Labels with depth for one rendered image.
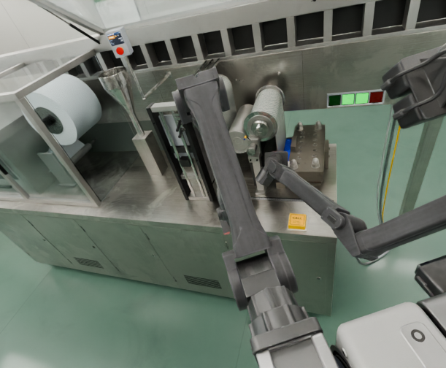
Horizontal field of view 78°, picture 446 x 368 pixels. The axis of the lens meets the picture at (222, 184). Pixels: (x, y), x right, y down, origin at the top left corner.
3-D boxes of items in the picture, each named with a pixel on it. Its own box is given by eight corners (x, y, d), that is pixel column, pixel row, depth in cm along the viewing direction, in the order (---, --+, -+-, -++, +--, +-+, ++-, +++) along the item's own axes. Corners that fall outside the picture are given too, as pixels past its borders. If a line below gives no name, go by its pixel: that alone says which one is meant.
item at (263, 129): (251, 136, 121) (250, 121, 116) (252, 134, 122) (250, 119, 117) (268, 137, 118) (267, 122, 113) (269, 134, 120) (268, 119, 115)
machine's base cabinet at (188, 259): (42, 269, 258) (-32, 206, 203) (85, 217, 302) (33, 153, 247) (330, 324, 169) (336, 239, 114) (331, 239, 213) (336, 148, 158)
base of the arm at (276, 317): (263, 381, 39) (251, 352, 31) (247, 325, 45) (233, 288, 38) (323, 361, 39) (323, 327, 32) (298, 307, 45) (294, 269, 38)
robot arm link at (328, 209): (371, 224, 75) (345, 215, 70) (360, 242, 77) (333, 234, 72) (290, 166, 112) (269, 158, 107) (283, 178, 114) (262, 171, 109)
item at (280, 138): (279, 169, 132) (275, 136, 120) (285, 141, 148) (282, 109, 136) (279, 169, 131) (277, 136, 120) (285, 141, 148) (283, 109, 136)
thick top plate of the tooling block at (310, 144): (287, 181, 130) (286, 171, 127) (295, 134, 158) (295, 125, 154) (323, 182, 125) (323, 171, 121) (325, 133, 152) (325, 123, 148)
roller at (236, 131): (228, 152, 133) (222, 131, 126) (240, 125, 151) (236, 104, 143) (252, 152, 129) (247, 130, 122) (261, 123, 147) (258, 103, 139)
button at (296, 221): (287, 228, 118) (287, 225, 117) (290, 216, 123) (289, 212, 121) (305, 230, 116) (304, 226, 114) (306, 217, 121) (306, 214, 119)
